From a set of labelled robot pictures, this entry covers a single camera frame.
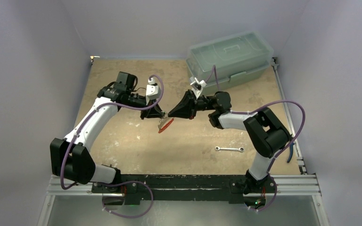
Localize steel key organizer red handle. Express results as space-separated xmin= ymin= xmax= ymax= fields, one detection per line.
xmin=158 ymin=116 xmax=174 ymax=133

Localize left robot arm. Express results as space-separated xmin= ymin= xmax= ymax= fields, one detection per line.
xmin=49 ymin=72 xmax=164 ymax=193

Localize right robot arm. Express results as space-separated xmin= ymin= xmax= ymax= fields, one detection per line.
xmin=168 ymin=90 xmax=292 ymax=194

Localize clear plastic storage bin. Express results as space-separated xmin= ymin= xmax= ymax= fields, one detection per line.
xmin=186 ymin=31 xmax=274 ymax=95

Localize silver combination wrench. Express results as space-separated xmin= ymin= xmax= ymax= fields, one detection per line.
xmin=215 ymin=146 xmax=244 ymax=153

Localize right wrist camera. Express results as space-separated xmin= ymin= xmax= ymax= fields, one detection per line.
xmin=190 ymin=76 xmax=206 ymax=99

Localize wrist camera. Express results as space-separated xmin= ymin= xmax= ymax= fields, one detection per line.
xmin=190 ymin=76 xmax=206 ymax=99
xmin=145 ymin=77 xmax=161 ymax=102

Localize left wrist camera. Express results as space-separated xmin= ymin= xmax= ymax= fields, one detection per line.
xmin=145 ymin=77 xmax=161 ymax=102

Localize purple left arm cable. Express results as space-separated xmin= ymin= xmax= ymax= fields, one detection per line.
xmin=59 ymin=74 xmax=165 ymax=219

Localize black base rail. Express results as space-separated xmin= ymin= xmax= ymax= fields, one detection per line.
xmin=91 ymin=174 xmax=277 ymax=207

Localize blue handled pliers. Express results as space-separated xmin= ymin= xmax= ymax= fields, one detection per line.
xmin=287 ymin=144 xmax=295 ymax=163

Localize aluminium frame rail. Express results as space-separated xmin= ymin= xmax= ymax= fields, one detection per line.
xmin=38 ymin=174 xmax=329 ymax=226

